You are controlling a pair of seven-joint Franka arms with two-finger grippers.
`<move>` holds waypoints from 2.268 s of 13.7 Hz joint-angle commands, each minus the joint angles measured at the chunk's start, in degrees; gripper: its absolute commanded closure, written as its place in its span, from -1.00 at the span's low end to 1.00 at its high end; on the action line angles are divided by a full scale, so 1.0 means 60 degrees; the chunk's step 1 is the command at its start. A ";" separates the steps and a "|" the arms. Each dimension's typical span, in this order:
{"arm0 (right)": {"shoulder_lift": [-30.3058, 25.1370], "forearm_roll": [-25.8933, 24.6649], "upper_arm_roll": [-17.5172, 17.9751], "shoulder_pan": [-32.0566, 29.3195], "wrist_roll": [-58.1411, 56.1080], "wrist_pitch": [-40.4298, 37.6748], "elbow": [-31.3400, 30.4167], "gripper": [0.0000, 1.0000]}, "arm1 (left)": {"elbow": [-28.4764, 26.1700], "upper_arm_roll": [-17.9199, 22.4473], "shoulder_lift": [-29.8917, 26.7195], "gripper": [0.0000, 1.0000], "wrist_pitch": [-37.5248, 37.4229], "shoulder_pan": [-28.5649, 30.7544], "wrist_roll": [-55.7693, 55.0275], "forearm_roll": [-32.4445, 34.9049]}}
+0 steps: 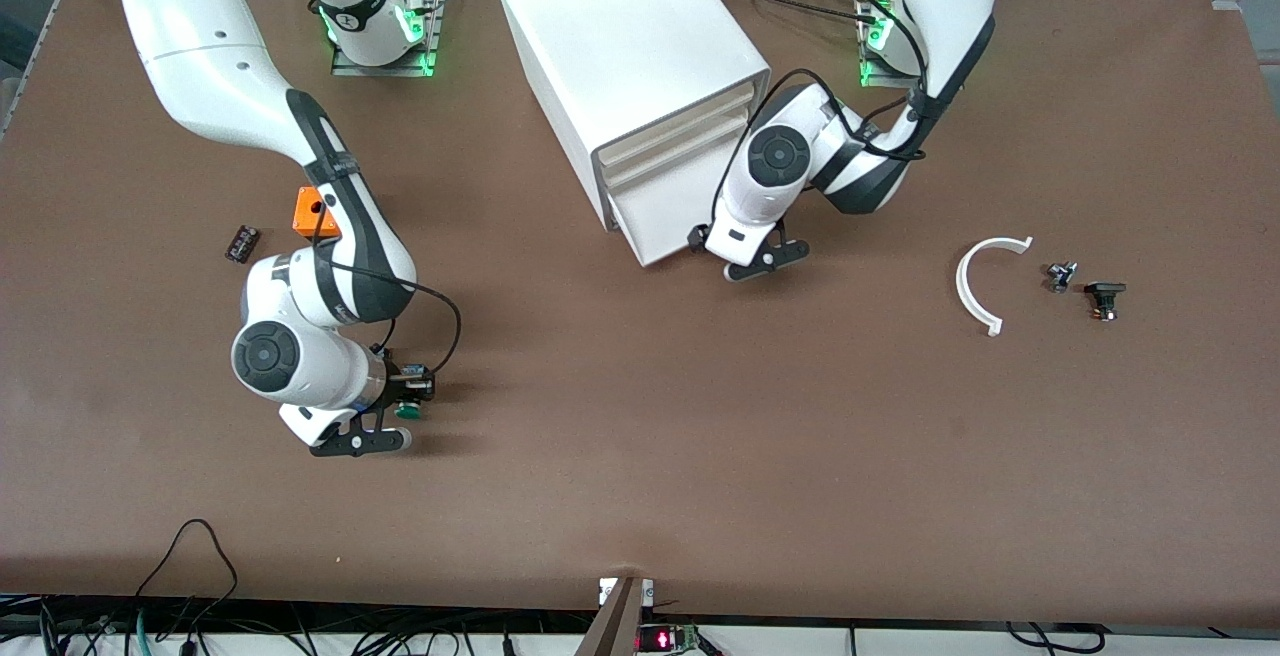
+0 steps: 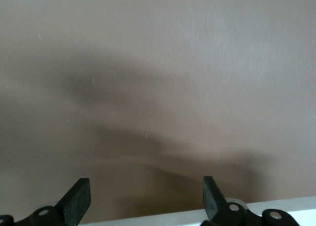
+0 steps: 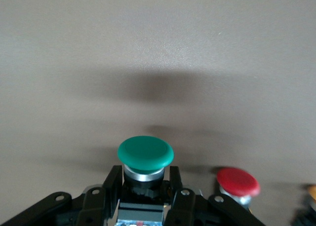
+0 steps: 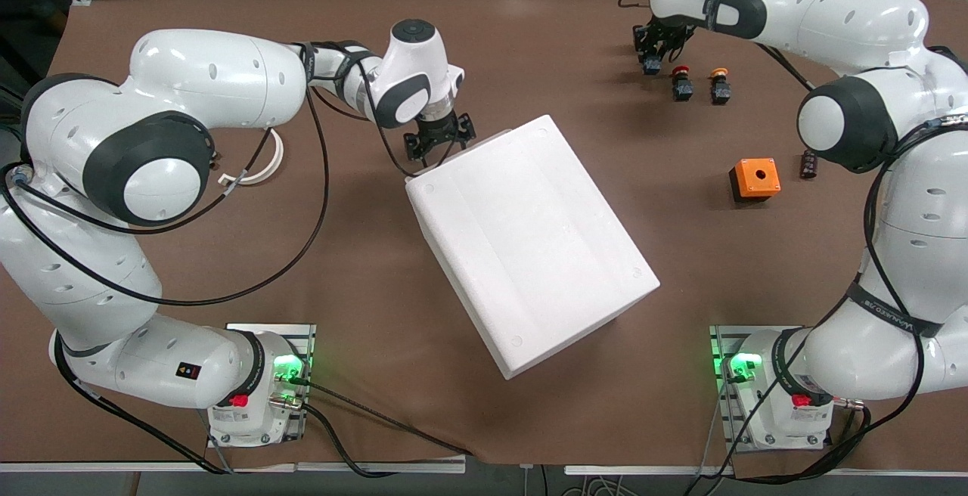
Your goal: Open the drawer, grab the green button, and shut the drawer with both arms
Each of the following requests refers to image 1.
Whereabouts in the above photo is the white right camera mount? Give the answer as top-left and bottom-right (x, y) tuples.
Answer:
(278, 401), (353, 449)

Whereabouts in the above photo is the aluminium mast profile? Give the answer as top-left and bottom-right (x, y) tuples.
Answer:
(574, 576), (647, 656)

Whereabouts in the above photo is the black switch component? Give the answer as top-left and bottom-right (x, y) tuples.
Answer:
(1084, 281), (1129, 323)

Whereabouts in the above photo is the white drawer cabinet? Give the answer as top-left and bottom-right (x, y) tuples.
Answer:
(493, 0), (773, 237)

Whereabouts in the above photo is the green circuit board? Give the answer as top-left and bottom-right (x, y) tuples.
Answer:
(637, 624), (703, 654)

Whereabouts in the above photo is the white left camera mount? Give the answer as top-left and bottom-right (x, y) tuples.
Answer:
(705, 219), (783, 264)

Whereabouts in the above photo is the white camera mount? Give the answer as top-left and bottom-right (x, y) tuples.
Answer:
(278, 401), (353, 449)
(705, 219), (783, 264)

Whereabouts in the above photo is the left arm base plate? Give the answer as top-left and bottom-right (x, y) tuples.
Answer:
(856, 0), (929, 89)

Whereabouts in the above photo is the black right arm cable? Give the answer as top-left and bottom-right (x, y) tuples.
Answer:
(312, 204), (464, 377)

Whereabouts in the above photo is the orange box with hole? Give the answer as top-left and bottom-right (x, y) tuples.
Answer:
(291, 186), (342, 240)

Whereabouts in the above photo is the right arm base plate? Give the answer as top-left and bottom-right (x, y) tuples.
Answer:
(329, 0), (448, 78)

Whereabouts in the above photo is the white plastic drawer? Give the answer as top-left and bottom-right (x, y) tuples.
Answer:
(608, 141), (751, 269)
(598, 84), (753, 172)
(602, 114), (751, 199)

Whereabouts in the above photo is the white semicircular plastic bracket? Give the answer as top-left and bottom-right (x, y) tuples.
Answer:
(955, 235), (1035, 338)

